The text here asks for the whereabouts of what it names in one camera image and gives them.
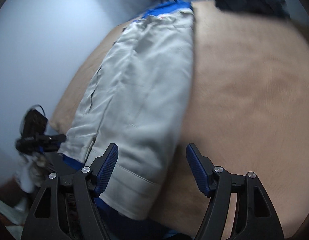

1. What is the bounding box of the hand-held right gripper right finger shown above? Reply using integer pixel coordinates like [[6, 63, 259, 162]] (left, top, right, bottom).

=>
[[186, 143, 285, 240]]

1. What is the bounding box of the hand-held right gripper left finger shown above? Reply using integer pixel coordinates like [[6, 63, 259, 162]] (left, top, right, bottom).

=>
[[21, 143, 119, 240]]

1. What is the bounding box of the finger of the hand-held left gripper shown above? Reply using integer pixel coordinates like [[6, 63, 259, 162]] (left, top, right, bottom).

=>
[[36, 133, 67, 146]]

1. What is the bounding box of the white and blue jacket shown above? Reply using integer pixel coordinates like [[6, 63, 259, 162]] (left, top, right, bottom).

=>
[[57, 0, 196, 221]]

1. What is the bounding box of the person's left hand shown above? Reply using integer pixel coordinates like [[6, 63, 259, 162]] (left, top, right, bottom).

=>
[[16, 151, 49, 193]]

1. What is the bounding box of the beige blanket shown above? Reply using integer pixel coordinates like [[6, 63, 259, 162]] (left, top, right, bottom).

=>
[[48, 0, 309, 240]]

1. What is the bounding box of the dark cloth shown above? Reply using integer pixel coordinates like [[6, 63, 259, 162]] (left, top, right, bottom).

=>
[[214, 0, 292, 20]]

